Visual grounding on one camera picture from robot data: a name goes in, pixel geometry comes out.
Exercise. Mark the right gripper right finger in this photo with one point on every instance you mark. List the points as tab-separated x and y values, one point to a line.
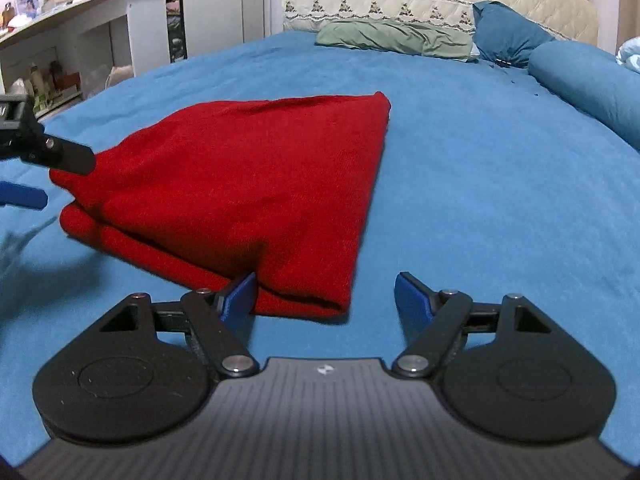
443	319

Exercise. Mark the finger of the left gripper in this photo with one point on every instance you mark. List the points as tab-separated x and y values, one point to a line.
23	196
23	137

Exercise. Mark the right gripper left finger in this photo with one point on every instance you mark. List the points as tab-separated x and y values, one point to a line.
207	319

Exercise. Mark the red knit sweater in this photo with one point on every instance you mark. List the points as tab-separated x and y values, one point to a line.
220	190

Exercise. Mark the white shelf desk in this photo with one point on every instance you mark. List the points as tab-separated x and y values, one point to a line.
88	35

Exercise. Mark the blue bed sheet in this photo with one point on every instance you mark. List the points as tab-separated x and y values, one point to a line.
489	184

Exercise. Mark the white wardrobe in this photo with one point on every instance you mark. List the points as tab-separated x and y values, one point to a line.
214	25

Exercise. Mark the rolled blue blanket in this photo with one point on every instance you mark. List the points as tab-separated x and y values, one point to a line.
591	80

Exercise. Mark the green pillow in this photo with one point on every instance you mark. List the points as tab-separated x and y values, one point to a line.
394	36

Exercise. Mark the dark blue pillow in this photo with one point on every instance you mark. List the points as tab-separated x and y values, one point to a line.
504	36

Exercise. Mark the light blue duvet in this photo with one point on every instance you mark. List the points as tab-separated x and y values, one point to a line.
628	54

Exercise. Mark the beige curtain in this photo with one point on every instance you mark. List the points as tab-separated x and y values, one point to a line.
628	25

